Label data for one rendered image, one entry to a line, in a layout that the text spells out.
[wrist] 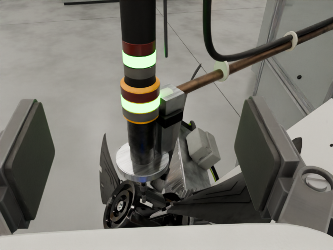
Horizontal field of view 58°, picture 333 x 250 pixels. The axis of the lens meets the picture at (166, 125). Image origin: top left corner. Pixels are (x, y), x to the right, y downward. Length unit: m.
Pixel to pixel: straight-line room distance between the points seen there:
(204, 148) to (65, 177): 1.68
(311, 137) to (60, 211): 1.79
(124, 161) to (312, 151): 0.47
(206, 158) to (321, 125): 0.31
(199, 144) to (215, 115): 2.09
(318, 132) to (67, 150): 2.16
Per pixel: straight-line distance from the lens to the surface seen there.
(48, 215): 2.23
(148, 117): 0.33
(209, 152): 0.87
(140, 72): 0.31
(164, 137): 0.38
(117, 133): 2.69
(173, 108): 0.36
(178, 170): 0.82
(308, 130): 0.77
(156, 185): 0.67
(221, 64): 0.42
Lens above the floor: 1.74
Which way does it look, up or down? 39 degrees down
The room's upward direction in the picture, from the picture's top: 2 degrees clockwise
